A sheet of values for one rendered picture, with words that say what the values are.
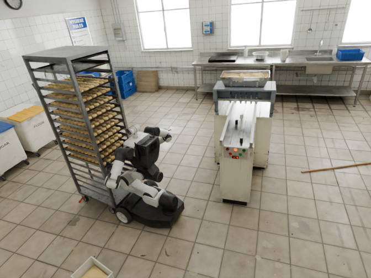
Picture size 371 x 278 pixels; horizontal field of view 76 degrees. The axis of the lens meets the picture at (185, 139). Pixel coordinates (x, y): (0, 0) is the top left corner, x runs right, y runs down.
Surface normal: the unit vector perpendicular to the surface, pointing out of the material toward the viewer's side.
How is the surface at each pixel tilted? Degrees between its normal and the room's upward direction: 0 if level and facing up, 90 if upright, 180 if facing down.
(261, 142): 90
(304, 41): 90
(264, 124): 90
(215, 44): 90
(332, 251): 0
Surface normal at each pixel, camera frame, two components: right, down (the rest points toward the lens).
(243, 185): -0.29, 0.51
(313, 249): -0.08, -0.86
